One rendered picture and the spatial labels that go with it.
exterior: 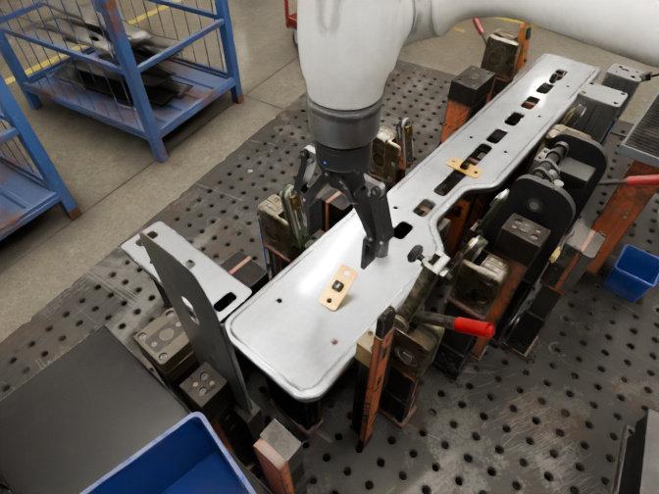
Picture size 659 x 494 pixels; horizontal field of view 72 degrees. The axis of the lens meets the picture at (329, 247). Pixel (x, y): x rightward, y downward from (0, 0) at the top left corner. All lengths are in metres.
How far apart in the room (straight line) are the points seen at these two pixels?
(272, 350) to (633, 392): 0.84
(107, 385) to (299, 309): 0.32
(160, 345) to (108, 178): 2.20
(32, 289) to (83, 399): 1.71
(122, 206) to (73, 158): 0.59
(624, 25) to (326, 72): 0.27
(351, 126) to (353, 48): 0.09
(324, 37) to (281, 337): 0.49
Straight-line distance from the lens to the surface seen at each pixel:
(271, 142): 1.69
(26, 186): 2.77
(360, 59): 0.49
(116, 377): 0.79
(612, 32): 0.51
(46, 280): 2.48
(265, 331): 0.80
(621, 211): 1.28
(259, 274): 0.90
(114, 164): 2.99
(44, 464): 0.78
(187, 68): 3.46
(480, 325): 0.66
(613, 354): 1.30
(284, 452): 0.51
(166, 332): 0.77
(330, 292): 0.82
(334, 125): 0.53
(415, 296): 0.67
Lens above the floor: 1.68
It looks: 49 degrees down
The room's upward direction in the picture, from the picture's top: straight up
